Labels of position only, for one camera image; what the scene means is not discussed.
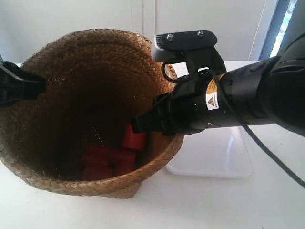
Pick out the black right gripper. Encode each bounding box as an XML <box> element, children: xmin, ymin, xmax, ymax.
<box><xmin>132</xmin><ymin>73</ymin><xmax>229</xmax><ymax>135</ymax></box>

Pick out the brown woven wicker basket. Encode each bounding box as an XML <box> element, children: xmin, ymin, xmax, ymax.
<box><xmin>0</xmin><ymin>29</ymin><xmax>184</xmax><ymax>199</ymax></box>

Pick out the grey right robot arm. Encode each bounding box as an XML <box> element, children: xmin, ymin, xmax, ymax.
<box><xmin>131</xmin><ymin>30</ymin><xmax>305</xmax><ymax>135</ymax></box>

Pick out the white rectangular plastic tray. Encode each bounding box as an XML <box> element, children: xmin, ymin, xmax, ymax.
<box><xmin>166</xmin><ymin>127</ymin><xmax>252</xmax><ymax>178</ymax></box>

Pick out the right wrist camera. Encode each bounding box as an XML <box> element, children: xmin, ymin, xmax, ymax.
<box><xmin>151</xmin><ymin>30</ymin><xmax>226</xmax><ymax>78</ymax></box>

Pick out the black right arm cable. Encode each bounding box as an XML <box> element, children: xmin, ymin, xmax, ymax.
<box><xmin>161</xmin><ymin>61</ymin><xmax>305</xmax><ymax>189</ymax></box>

